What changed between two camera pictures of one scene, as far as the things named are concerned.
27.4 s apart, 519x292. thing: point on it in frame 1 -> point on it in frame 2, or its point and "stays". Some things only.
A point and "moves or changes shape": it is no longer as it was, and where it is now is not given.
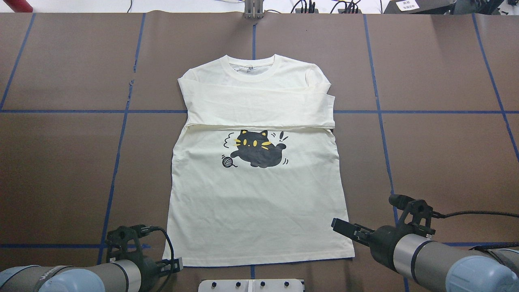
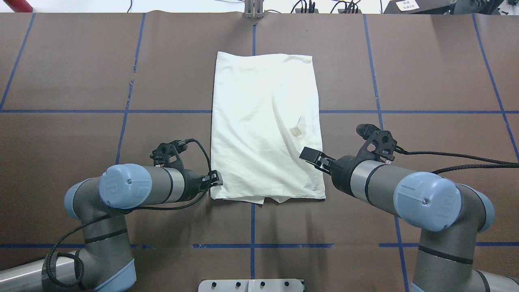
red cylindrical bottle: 19,6 stays
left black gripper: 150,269 -> 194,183
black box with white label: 420,7 stays
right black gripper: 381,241 -> 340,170
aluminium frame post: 254,9 stays
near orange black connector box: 343,11 stays
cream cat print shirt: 256,176 moves or changes shape
